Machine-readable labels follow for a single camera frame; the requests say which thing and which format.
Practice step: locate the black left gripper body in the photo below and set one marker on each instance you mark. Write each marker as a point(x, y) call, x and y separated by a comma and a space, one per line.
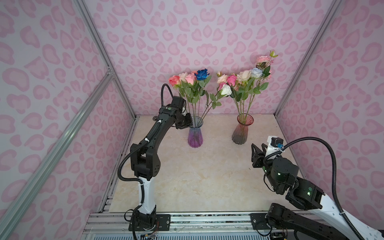
point(184, 121)

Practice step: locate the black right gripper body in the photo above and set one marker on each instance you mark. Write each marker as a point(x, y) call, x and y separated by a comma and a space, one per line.
point(259, 158)

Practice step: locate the purple blue glass vase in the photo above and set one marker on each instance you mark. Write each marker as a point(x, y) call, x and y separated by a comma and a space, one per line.
point(195, 137)

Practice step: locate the magenta rose stem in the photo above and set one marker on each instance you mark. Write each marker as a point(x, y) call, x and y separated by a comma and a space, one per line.
point(221, 86)

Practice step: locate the white bud rose stem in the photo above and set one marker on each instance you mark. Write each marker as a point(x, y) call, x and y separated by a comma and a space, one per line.
point(214, 100)

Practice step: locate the red grey glass vase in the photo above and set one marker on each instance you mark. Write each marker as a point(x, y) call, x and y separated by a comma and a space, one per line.
point(240, 134)

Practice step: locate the dark pink rose stem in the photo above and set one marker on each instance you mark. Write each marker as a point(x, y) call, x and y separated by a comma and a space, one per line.
point(235, 94)

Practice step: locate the cream white rose stem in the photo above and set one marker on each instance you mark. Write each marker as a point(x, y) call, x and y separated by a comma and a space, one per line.
point(243, 76)

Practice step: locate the white blue rose stem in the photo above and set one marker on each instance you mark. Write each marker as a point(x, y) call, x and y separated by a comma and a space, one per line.
point(260, 78)

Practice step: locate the light pink rose stem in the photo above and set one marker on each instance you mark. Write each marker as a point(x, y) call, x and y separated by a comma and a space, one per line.
point(266, 60)

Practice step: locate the peach rose stem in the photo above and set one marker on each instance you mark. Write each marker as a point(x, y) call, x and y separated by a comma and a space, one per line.
point(222, 78)

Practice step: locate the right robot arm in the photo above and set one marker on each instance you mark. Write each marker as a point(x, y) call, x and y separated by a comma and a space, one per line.
point(339, 225)

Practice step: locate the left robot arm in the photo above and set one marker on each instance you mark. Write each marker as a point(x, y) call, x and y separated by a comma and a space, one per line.
point(146, 163)

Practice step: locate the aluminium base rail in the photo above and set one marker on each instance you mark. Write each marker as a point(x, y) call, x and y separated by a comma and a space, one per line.
point(191, 226)

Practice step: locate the aluminium frame post left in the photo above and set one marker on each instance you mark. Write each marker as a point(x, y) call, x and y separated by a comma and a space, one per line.
point(91, 27)

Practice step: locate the aluminium frame post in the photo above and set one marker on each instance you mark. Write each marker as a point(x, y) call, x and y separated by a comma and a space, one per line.
point(329, 17)
point(91, 27)

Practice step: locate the aluminium frame post right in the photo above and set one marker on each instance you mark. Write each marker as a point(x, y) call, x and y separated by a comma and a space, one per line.
point(329, 17)

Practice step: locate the aluminium diagonal frame bar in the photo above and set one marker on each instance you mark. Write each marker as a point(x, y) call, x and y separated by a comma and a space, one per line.
point(21, 204)

